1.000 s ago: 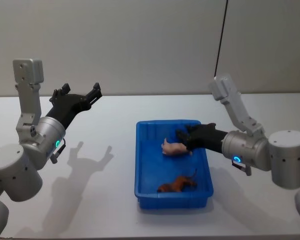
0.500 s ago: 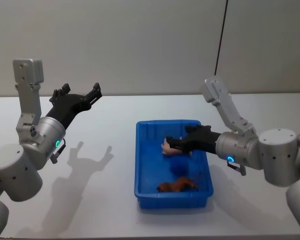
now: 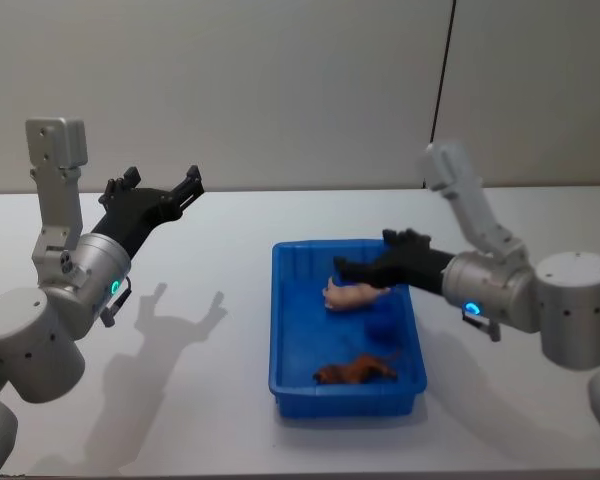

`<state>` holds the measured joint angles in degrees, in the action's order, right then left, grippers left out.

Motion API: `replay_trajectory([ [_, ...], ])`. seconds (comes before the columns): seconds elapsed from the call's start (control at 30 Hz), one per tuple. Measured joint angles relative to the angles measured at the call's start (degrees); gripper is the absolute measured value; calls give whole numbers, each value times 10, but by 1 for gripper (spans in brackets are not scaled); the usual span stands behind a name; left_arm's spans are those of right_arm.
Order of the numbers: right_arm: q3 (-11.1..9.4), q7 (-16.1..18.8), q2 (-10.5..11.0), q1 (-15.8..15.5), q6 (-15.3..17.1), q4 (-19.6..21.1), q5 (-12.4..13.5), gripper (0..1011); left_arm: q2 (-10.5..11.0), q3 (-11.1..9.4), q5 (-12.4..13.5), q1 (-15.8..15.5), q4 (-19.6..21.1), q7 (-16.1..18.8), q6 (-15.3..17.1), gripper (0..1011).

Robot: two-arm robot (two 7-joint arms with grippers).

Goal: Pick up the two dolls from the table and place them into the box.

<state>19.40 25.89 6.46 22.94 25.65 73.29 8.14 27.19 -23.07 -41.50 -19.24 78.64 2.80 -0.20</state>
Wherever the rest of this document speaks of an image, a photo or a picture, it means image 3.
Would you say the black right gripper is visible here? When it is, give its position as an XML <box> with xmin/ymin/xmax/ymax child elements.
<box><xmin>332</xmin><ymin>227</ymin><xmax>455</xmax><ymax>295</ymax></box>

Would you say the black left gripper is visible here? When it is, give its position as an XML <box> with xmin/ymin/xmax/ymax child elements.
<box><xmin>90</xmin><ymin>164</ymin><xmax>205</xmax><ymax>262</ymax></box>

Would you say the pink toy pig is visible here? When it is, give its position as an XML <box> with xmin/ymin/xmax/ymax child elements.
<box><xmin>321</xmin><ymin>276</ymin><xmax>389</xmax><ymax>313</ymax></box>

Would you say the blue plastic bin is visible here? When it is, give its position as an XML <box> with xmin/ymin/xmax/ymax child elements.
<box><xmin>267</xmin><ymin>238</ymin><xmax>428</xmax><ymax>421</ymax></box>

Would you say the brown toy animal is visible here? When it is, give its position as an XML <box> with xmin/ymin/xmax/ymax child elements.
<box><xmin>313</xmin><ymin>349</ymin><xmax>402</xmax><ymax>387</ymax></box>

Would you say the thin dark left wrist cable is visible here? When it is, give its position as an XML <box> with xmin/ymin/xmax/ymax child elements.
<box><xmin>101</xmin><ymin>273</ymin><xmax>134</xmax><ymax>327</ymax></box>

